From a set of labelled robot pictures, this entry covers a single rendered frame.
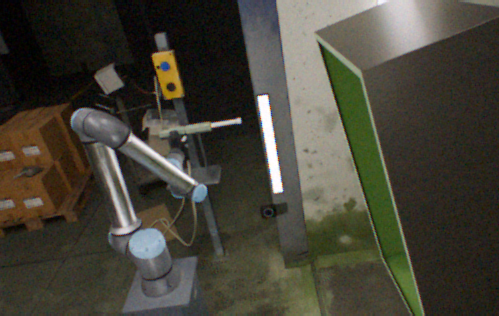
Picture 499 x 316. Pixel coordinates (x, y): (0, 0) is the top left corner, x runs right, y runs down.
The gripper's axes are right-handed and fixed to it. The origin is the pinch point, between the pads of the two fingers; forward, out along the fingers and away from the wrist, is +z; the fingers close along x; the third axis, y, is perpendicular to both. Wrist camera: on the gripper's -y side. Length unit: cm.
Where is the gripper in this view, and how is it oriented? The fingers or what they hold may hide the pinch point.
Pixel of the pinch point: (181, 137)
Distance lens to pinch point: 225.0
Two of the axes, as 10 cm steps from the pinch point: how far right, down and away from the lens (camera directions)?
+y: 1.7, 8.7, 4.6
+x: 9.9, -1.5, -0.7
